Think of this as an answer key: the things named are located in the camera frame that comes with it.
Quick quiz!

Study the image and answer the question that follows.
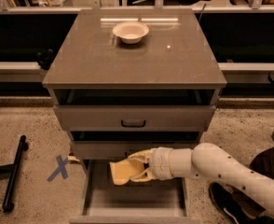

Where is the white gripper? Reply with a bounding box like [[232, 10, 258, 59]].
[[128, 147, 173, 182]]

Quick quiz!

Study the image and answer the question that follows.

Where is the yellow sponge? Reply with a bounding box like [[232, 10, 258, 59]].
[[109, 159, 145, 186]]

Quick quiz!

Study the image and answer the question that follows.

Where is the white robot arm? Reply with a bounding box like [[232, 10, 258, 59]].
[[128, 143, 274, 218]]

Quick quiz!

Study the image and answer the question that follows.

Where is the bottom grey drawer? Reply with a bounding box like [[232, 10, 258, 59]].
[[69, 160, 200, 224]]

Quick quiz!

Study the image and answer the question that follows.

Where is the grey drawer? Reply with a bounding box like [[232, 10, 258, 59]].
[[69, 160, 200, 224], [71, 132, 202, 160], [52, 89, 217, 133]]

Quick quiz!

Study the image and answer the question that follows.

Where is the middle grey drawer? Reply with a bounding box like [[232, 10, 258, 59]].
[[71, 132, 202, 160]]

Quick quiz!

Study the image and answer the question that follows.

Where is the grey drawer cabinet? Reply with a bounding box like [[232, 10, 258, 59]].
[[42, 8, 227, 161]]

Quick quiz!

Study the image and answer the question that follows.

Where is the top grey drawer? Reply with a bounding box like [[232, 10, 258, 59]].
[[52, 89, 217, 133]]

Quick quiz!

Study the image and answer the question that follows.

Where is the blue tape cross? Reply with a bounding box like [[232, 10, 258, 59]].
[[47, 155, 69, 182]]

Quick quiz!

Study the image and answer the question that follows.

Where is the brown trouser leg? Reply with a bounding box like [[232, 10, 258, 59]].
[[233, 147, 274, 217]]

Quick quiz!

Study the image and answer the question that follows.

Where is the white bowl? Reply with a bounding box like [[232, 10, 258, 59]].
[[113, 21, 149, 44]]

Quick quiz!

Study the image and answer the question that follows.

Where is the black clamp knob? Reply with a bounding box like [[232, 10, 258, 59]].
[[36, 49, 53, 70]]

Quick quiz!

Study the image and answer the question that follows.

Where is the black stand leg left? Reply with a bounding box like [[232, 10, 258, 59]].
[[0, 135, 29, 213]]

